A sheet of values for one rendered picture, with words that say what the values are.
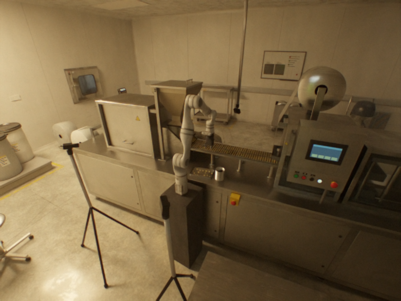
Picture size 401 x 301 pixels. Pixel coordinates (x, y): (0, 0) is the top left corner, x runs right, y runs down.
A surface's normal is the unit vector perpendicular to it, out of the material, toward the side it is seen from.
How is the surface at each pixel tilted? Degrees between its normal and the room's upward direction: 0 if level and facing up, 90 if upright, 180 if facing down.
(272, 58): 90
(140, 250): 0
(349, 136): 90
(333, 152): 90
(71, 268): 0
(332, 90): 90
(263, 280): 0
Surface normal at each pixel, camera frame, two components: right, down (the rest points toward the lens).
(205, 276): 0.00, -0.88
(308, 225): -0.39, 0.44
